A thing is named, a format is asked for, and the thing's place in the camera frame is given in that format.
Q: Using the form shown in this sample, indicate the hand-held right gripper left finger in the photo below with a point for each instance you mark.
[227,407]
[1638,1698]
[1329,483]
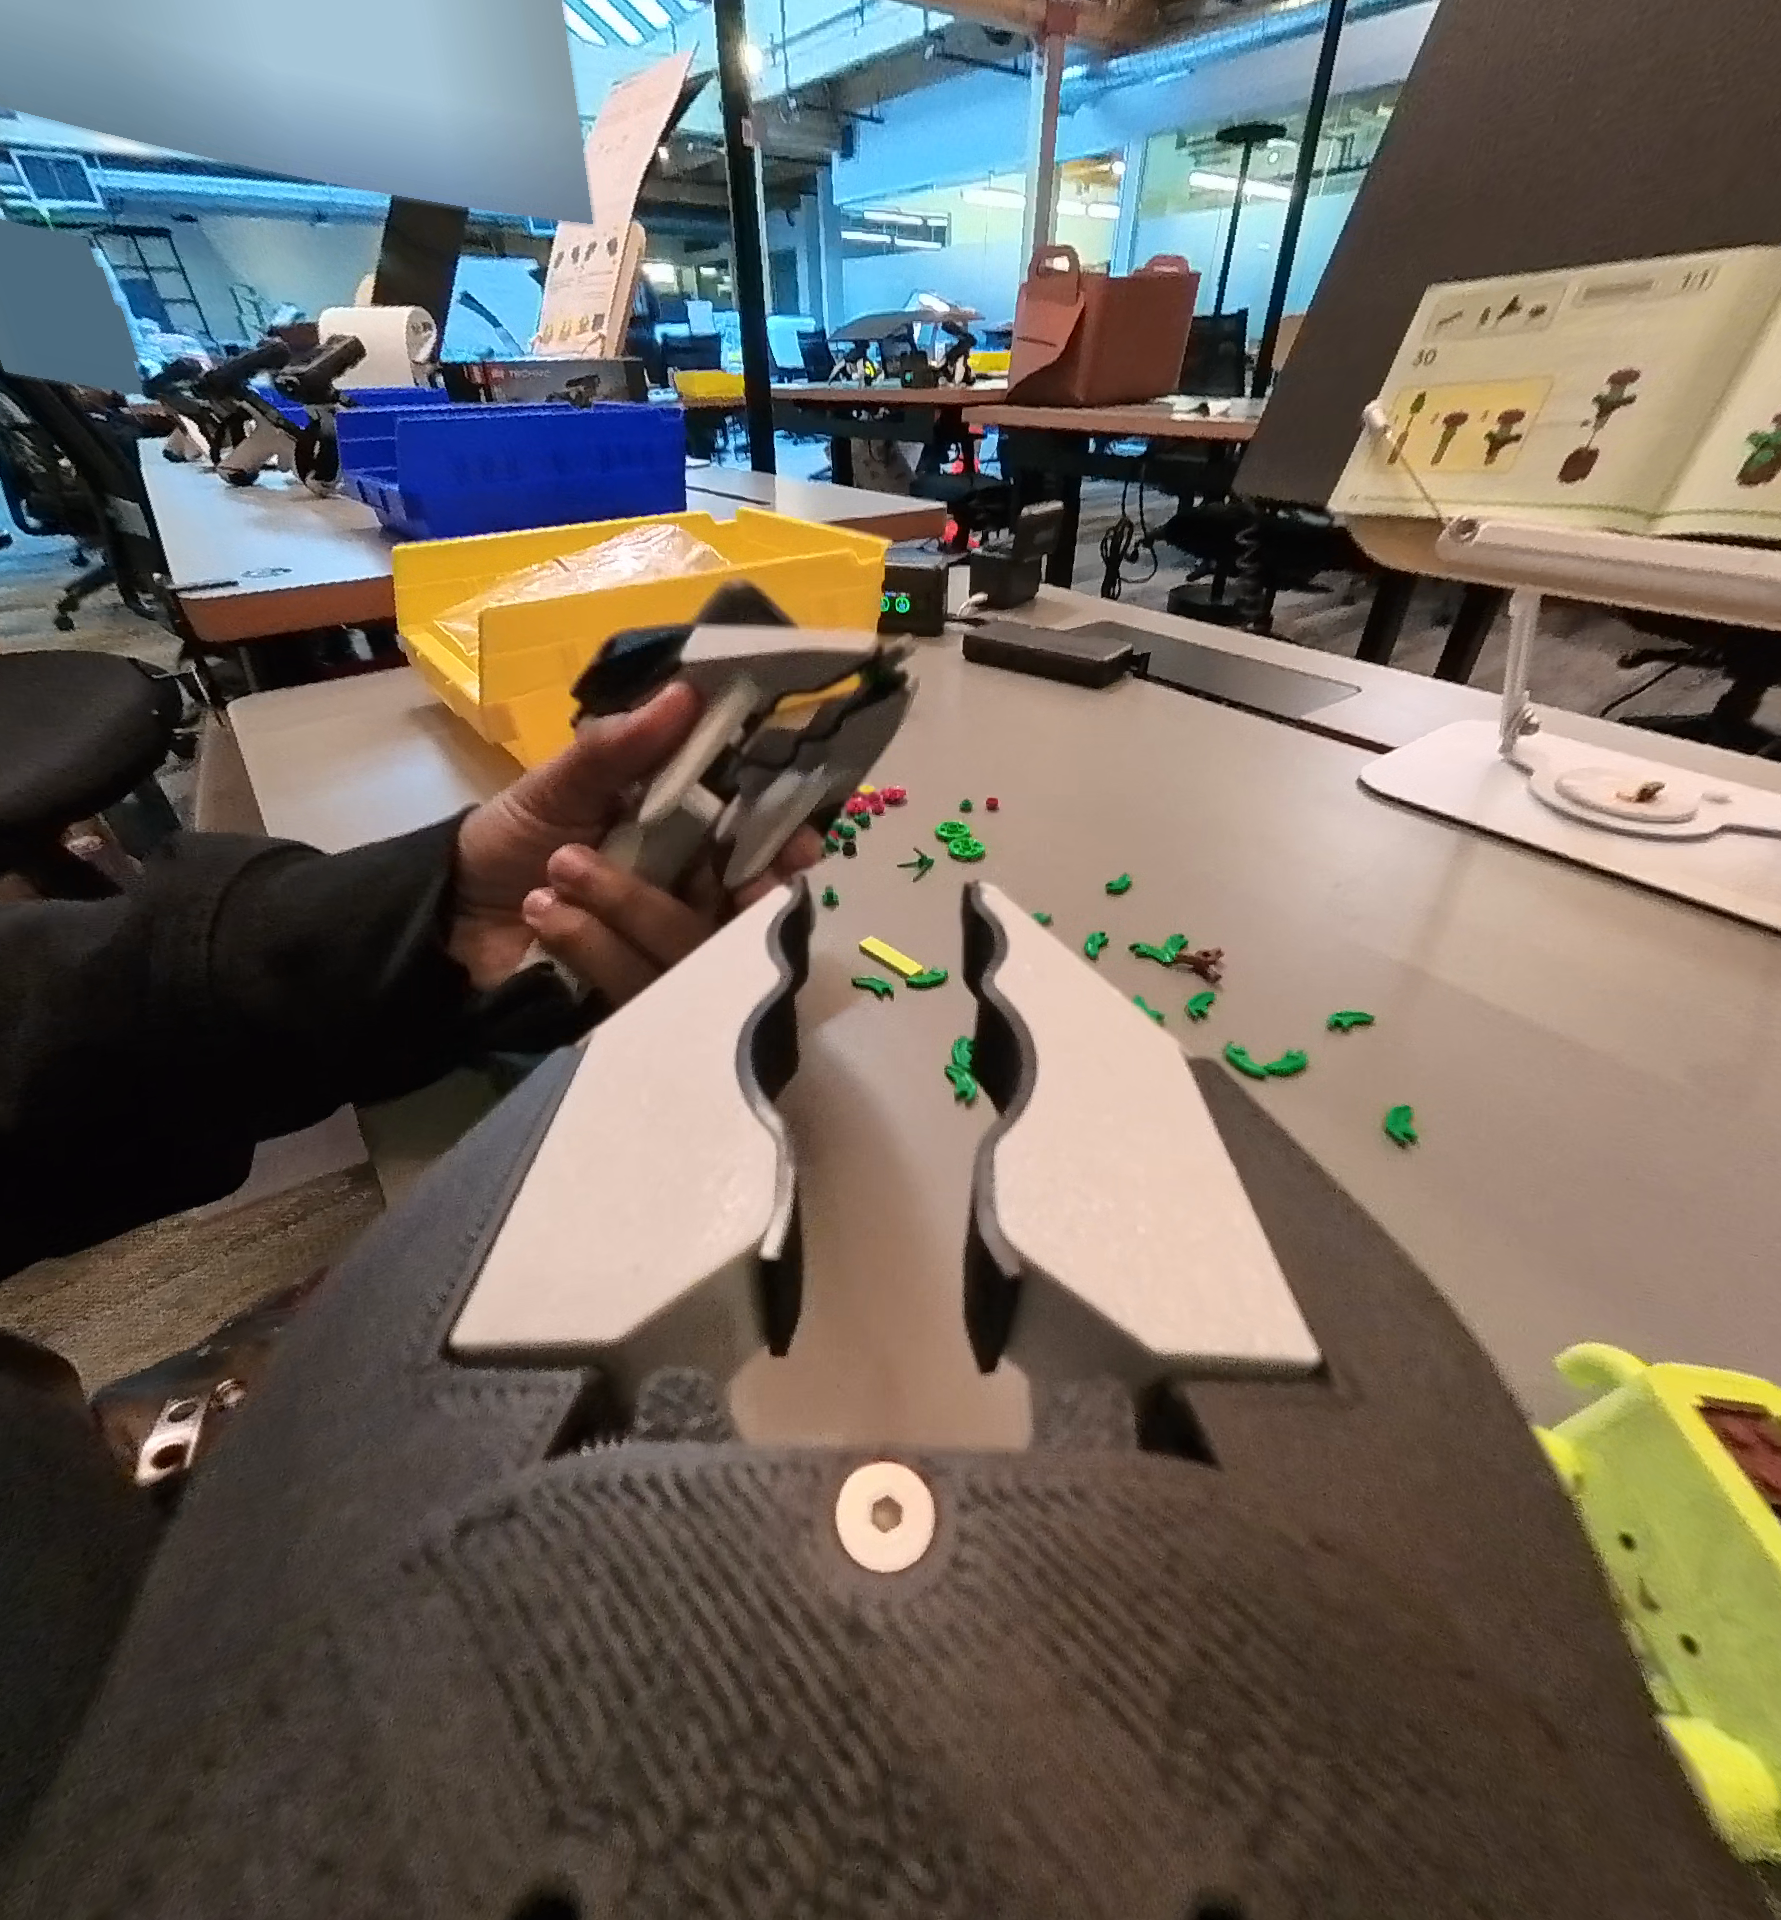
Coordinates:
[636,1183]

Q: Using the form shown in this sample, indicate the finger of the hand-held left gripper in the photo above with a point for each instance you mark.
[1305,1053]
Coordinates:
[801,659]

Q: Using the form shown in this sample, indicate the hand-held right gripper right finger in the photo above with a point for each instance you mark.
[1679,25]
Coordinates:
[1131,1200]

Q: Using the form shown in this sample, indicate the person's left forearm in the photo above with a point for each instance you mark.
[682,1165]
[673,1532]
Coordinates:
[157,1019]

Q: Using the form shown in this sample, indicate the person's left hand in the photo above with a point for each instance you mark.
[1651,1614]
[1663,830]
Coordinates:
[516,855]

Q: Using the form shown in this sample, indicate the small red toy pieces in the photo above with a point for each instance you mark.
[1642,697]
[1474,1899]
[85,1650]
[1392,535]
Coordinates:
[874,802]

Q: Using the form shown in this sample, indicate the black charger with green lights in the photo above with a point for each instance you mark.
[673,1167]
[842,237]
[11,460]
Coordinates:
[914,594]

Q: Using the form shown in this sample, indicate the scattered green toy leaf pieces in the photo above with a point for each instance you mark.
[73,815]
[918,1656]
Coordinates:
[1267,1066]

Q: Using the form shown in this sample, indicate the yellow flat toy piece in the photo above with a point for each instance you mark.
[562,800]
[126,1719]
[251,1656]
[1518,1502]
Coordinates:
[891,956]

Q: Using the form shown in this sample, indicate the clear plastic bag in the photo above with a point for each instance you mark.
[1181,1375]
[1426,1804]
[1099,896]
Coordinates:
[591,576]

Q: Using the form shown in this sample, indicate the black power block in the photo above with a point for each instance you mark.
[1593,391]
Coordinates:
[1015,562]

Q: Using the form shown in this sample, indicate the flat black power adapter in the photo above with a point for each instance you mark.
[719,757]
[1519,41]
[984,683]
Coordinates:
[1048,652]

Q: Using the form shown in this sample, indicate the brown toy branch piece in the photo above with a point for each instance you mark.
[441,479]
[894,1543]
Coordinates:
[1205,960]

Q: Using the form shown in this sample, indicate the yellow plastic bin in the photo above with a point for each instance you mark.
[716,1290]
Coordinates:
[510,666]

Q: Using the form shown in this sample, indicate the wooden background desk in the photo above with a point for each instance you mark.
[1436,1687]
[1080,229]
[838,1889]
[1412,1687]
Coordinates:
[980,407]

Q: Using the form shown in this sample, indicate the blue plastic bin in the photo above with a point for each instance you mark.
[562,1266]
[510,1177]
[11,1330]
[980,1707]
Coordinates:
[547,471]
[365,450]

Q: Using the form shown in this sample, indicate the black cardboard box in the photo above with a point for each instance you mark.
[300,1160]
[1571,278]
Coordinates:
[531,380]

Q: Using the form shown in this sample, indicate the black pole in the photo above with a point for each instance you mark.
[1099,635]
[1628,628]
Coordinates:
[744,224]

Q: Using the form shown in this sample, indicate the brown bag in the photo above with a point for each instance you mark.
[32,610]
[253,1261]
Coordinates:
[1099,336]

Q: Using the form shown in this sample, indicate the pale cardboard sign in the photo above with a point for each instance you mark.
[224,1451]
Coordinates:
[620,165]

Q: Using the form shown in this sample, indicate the white paper towel roll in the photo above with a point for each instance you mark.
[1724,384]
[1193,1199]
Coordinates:
[379,336]

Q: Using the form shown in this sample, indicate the white book stand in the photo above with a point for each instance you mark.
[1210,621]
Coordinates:
[1474,788]

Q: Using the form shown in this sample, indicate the black hand-held device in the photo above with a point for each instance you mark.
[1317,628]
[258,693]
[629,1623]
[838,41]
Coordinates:
[307,383]
[224,383]

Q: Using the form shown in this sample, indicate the black floor lamp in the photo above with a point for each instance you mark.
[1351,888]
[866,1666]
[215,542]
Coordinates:
[1253,209]

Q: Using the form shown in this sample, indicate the lime green toy brick pot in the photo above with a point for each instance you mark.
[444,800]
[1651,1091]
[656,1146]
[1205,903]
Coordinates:
[1655,1618]

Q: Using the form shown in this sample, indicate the person's black jacket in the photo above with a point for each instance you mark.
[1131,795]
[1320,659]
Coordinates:
[8,1577]

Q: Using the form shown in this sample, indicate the black office chair seat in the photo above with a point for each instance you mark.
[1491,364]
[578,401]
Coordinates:
[35,748]

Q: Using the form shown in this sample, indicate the black mesh office chair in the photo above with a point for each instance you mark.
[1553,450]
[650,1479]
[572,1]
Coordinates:
[35,464]

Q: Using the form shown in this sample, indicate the open instruction booklet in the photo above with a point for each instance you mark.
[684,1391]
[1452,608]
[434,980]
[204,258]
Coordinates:
[1581,391]

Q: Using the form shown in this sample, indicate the black backdrop board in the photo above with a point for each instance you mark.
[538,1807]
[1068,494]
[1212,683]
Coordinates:
[1507,150]

